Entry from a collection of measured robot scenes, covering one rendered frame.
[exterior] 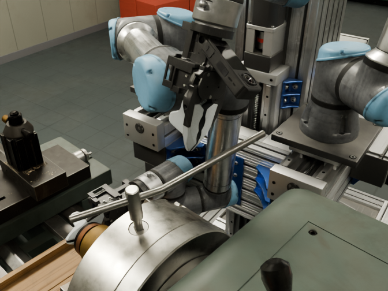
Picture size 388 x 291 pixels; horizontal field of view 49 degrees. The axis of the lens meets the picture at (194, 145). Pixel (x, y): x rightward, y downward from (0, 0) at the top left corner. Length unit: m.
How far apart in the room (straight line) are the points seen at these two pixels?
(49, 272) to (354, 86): 0.85
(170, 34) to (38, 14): 4.07
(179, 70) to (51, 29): 4.70
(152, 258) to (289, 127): 0.61
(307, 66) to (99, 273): 0.84
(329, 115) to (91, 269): 0.67
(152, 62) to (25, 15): 4.36
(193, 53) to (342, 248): 0.38
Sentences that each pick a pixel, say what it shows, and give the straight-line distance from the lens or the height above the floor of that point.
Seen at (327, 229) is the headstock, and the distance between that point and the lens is 0.71.
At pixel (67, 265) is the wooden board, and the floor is 0.88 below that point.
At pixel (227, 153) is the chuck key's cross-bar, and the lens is 0.69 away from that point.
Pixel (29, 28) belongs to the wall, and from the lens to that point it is 5.20.
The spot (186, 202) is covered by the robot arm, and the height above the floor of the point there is 1.00.
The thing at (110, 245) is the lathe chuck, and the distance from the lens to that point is 0.71.
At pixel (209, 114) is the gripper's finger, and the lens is 0.72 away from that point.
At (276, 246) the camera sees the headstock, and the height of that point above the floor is 1.26.
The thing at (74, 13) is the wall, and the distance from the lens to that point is 5.56.
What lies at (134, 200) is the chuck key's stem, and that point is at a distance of 0.66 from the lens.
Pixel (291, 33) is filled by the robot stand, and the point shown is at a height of 1.35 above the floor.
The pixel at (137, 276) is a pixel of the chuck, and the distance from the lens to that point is 0.67.
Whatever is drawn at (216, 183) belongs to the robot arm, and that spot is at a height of 1.06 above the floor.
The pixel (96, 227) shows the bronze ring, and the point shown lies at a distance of 0.91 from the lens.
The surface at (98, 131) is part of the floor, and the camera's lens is 3.44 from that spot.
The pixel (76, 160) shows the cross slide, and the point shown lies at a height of 0.97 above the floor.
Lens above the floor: 1.73
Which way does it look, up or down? 33 degrees down
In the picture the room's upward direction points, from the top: straight up
